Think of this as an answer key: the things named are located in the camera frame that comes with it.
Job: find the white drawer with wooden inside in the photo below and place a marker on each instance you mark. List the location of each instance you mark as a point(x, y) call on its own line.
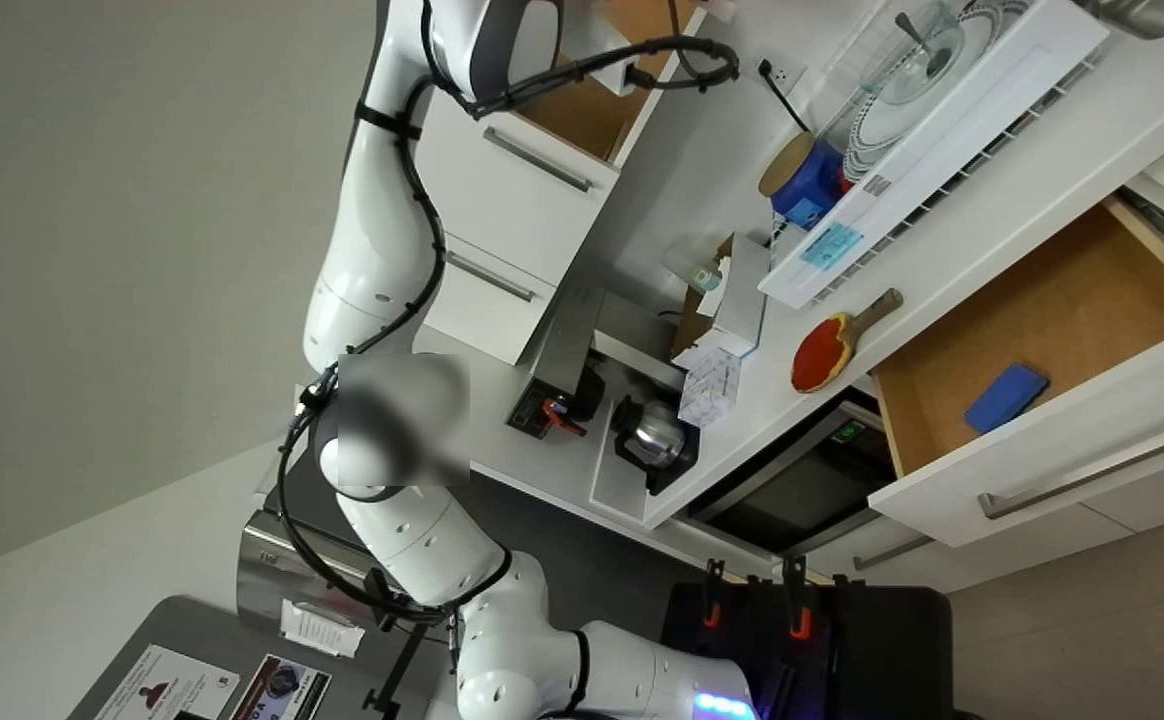
point(526, 201)

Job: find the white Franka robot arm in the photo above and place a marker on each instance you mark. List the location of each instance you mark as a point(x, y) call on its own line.
point(382, 267)

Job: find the black device with red parts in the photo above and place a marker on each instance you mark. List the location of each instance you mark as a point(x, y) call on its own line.
point(556, 406)

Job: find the silver cooking pot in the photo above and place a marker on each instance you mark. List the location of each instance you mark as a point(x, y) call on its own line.
point(653, 435)

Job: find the white closed drawer front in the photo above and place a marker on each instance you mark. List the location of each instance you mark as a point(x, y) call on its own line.
point(500, 293)

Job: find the white crumpled paper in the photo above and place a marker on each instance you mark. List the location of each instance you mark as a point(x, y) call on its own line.
point(712, 387)

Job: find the red table tennis paddle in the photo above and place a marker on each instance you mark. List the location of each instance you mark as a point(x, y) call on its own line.
point(821, 352)

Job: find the black built-in oven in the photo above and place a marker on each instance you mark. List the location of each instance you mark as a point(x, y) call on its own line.
point(801, 494)

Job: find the black clamp with orange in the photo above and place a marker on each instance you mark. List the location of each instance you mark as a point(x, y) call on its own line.
point(801, 604)
point(712, 602)

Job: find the blue sticker label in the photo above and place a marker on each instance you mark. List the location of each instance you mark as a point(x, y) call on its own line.
point(832, 246)

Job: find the round wooden board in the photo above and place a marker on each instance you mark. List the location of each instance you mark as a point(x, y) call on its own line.
point(785, 161)

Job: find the blue container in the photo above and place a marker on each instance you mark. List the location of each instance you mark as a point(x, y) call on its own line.
point(813, 186)

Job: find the black kitchen utensil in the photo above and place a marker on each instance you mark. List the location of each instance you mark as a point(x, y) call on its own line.
point(785, 94)

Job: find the shiny metal box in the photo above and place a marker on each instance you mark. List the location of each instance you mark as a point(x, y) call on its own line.
point(281, 566)

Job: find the black equipment case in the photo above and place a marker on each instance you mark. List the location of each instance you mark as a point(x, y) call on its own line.
point(875, 653)

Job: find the blue sponge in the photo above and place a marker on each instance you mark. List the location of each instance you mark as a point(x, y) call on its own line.
point(1006, 397)

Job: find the white dish rack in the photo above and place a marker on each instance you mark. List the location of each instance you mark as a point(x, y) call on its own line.
point(953, 124)

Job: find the glass pot lid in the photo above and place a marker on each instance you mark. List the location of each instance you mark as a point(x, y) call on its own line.
point(920, 80)

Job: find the paper sheet with dark picture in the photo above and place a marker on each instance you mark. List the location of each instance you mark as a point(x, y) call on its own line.
point(281, 687)

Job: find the large white open drawer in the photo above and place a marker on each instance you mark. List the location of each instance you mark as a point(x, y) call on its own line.
point(1060, 320)

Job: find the white printed paper sheet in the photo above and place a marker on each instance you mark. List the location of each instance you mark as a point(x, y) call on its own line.
point(161, 688)

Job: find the black stand post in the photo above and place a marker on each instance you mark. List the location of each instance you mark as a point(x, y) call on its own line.
point(392, 653)

